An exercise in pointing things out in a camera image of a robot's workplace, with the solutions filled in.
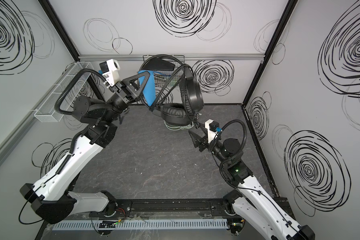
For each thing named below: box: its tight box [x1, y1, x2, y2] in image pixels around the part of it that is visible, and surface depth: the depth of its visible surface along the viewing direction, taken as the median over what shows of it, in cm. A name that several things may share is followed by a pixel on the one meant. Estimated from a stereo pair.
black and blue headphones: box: [140, 54, 205, 128], surface depth 42 cm
